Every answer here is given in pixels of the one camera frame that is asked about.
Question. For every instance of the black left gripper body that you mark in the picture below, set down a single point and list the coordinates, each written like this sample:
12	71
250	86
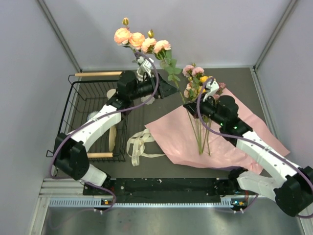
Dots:
146	87

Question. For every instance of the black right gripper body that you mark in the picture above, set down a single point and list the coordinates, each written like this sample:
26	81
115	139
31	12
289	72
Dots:
208	109

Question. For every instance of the mauve rose stem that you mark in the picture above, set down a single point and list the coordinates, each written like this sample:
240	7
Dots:
216	97

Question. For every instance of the cream ceramic plate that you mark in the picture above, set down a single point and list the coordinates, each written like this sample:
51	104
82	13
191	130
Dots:
112	138

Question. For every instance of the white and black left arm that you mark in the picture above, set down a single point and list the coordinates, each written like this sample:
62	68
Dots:
70	150

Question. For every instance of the peach rose stem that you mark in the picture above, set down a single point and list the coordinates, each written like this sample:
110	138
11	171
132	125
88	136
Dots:
125	38
162	51

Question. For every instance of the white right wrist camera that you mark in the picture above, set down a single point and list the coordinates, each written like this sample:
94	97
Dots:
211	88

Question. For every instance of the black wire basket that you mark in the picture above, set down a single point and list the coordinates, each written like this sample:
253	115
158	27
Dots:
87	95

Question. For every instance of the beige paper cup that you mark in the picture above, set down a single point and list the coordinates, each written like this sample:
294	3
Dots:
112	95

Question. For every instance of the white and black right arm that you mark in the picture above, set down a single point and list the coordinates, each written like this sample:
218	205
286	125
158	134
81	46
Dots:
289	185

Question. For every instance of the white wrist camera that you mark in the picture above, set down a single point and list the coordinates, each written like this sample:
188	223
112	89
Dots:
144	66
211	88

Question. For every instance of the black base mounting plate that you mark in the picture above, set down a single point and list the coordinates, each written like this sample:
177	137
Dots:
211	186

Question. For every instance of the yellow rose stem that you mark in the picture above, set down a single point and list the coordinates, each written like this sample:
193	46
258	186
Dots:
202	135

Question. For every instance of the cream printed ribbon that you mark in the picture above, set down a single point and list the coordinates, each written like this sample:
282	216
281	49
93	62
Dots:
135	147

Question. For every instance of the white ribbed ceramic vase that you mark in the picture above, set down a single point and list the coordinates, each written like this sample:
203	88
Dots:
146	100

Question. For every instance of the blue white patterned bowl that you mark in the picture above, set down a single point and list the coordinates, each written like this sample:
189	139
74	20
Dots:
91	115

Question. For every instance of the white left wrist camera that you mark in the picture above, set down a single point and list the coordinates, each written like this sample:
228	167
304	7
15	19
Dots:
144	66

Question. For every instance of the grey slotted cable duct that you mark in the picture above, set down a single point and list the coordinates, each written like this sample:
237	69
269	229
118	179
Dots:
105	203

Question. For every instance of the pink rose stem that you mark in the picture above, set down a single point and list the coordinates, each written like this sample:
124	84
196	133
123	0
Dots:
193	75

